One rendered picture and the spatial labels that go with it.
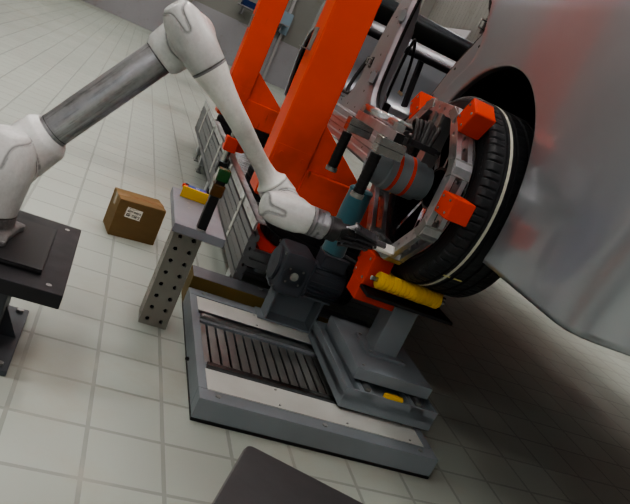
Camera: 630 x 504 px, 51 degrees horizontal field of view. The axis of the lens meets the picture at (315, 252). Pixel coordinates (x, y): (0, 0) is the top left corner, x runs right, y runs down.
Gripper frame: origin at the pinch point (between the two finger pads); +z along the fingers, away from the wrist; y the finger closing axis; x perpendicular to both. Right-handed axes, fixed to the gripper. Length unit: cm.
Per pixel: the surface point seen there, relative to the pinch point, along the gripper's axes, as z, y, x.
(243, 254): -22, -81, 24
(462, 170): 9.3, 26.5, 18.3
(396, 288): 13.8, -13.9, -4.3
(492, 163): 16.4, 31.5, 21.1
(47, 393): -80, -29, -61
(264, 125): 2, -187, 177
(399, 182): 1.6, 3.2, 23.8
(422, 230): 6.6, 11.2, 3.7
